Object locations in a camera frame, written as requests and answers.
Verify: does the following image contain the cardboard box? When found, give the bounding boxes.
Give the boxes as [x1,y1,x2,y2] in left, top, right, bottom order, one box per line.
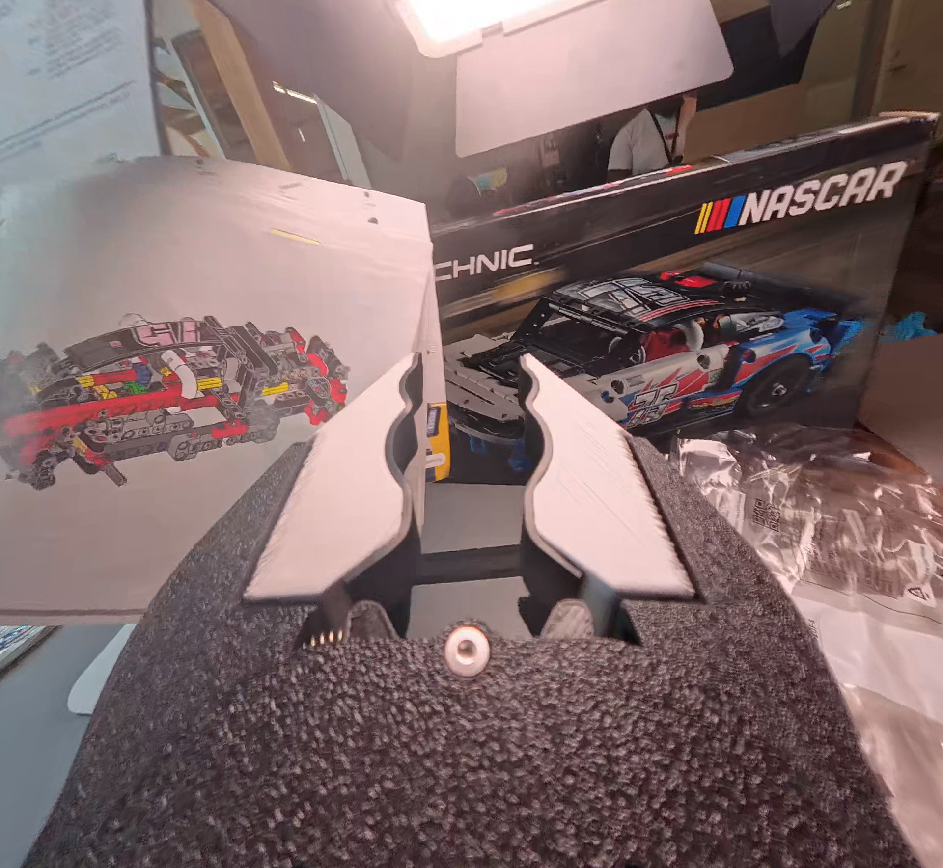
[693,76,881,162]

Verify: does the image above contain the grey desk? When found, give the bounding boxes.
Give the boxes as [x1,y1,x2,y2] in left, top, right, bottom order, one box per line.
[0,481,527,868]

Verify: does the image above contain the crumpled clear plastic bags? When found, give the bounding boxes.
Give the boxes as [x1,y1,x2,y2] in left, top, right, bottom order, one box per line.
[663,422,943,868]

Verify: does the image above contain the printed instruction sheet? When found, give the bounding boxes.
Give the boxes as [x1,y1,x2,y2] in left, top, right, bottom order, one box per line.
[0,0,159,162]

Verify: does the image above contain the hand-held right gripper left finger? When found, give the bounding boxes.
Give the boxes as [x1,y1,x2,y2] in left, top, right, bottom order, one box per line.
[243,353,424,604]

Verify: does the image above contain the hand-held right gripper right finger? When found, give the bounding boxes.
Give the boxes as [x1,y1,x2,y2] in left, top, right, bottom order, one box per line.
[519,354,697,600]

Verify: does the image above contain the toy car set box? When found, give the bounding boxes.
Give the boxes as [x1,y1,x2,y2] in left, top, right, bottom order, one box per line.
[429,113,933,486]

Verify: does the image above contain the toy car instruction booklet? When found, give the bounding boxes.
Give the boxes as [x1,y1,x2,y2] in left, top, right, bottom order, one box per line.
[0,155,446,626]

